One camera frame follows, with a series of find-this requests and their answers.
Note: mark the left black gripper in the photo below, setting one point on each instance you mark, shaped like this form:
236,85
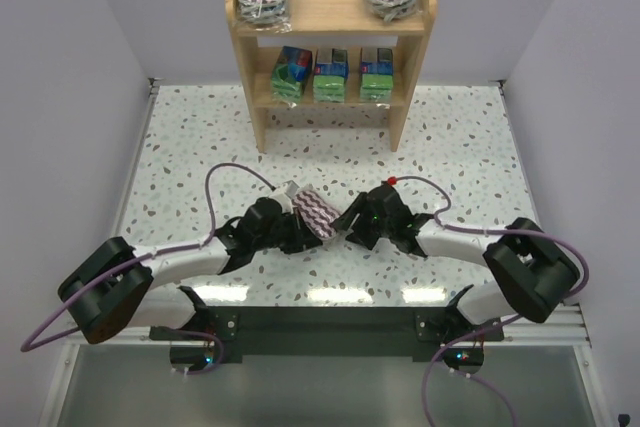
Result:
295,229

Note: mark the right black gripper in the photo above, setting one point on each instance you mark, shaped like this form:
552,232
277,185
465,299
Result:
362,220

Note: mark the green sponge pack dark label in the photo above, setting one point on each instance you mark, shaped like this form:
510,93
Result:
290,74

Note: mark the green heavy duty sponge pack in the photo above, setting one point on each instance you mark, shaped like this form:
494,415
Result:
330,75

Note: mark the green sponge pack white label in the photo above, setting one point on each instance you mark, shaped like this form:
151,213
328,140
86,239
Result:
376,74

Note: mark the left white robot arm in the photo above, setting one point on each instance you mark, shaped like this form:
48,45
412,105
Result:
111,290

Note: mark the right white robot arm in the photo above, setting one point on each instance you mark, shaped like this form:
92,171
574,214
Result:
531,273

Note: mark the wooden two-tier shelf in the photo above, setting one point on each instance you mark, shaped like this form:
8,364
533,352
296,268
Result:
323,23

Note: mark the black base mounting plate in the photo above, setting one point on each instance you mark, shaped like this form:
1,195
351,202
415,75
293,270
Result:
415,332

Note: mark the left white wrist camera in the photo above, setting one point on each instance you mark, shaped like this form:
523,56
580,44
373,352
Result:
286,194

